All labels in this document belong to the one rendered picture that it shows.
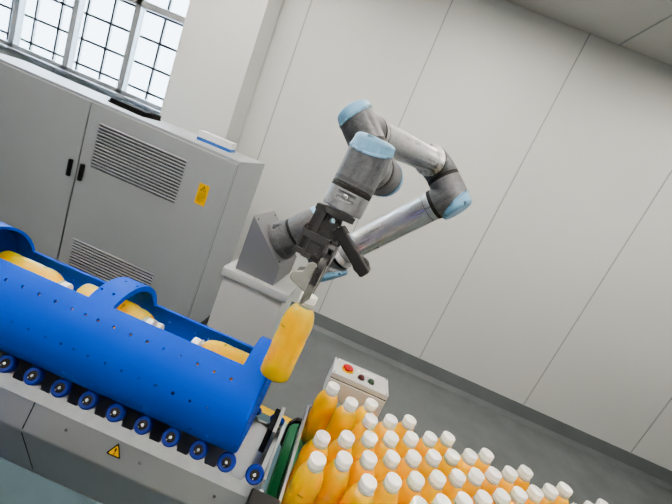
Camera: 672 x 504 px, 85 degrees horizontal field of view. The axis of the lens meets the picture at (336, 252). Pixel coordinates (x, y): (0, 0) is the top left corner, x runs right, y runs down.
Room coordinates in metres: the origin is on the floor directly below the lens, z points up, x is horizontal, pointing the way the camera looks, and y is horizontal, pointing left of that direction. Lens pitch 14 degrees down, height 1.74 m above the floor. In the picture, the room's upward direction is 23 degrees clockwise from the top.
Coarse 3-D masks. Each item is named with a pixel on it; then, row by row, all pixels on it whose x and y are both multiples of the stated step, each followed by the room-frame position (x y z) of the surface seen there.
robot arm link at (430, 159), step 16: (352, 112) 0.92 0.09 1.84; (368, 112) 0.92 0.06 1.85; (352, 128) 0.91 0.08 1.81; (368, 128) 0.90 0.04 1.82; (384, 128) 0.97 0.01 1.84; (400, 144) 1.06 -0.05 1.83; (416, 144) 1.16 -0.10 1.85; (432, 144) 1.38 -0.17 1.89; (400, 160) 1.15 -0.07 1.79; (416, 160) 1.20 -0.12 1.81; (432, 160) 1.29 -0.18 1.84; (448, 160) 1.38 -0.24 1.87; (432, 176) 1.38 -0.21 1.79
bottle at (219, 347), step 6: (204, 342) 0.84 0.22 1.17; (210, 342) 0.83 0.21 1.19; (216, 342) 0.83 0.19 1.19; (222, 342) 0.84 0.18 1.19; (210, 348) 0.81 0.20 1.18; (216, 348) 0.82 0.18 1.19; (222, 348) 0.82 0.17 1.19; (228, 348) 0.83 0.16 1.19; (234, 348) 0.84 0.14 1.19; (222, 354) 0.81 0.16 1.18; (228, 354) 0.81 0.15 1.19; (234, 354) 0.82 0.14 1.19; (240, 354) 0.83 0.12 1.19; (246, 354) 0.83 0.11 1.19; (234, 360) 0.81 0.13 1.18; (240, 360) 0.81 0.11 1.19
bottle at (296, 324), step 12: (288, 312) 0.74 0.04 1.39; (300, 312) 0.73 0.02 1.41; (312, 312) 0.75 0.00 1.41; (288, 324) 0.72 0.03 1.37; (300, 324) 0.72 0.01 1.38; (312, 324) 0.75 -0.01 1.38; (276, 336) 0.73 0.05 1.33; (288, 336) 0.72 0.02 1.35; (300, 336) 0.72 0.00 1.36; (276, 348) 0.72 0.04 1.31; (288, 348) 0.72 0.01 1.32; (300, 348) 0.73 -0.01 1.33; (264, 360) 0.73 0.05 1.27; (276, 360) 0.71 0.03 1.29; (288, 360) 0.72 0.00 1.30; (264, 372) 0.71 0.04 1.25; (276, 372) 0.71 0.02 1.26; (288, 372) 0.72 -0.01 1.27
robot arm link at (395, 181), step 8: (392, 160) 0.85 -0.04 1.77; (400, 168) 0.93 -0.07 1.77; (392, 176) 0.84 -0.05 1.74; (400, 176) 0.90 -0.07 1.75; (384, 184) 0.83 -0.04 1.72; (392, 184) 0.86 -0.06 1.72; (400, 184) 0.91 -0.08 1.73; (376, 192) 0.87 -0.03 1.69; (384, 192) 0.88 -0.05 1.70; (392, 192) 0.90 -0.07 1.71
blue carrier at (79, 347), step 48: (0, 240) 0.93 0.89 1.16; (0, 288) 0.73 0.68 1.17; (48, 288) 0.76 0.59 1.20; (144, 288) 0.89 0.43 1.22; (0, 336) 0.71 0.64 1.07; (48, 336) 0.71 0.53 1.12; (96, 336) 0.72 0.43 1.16; (144, 336) 0.74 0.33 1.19; (192, 336) 0.98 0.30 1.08; (96, 384) 0.71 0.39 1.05; (144, 384) 0.70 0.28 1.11; (192, 384) 0.71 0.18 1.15; (240, 384) 0.73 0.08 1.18; (192, 432) 0.71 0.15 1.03; (240, 432) 0.69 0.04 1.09
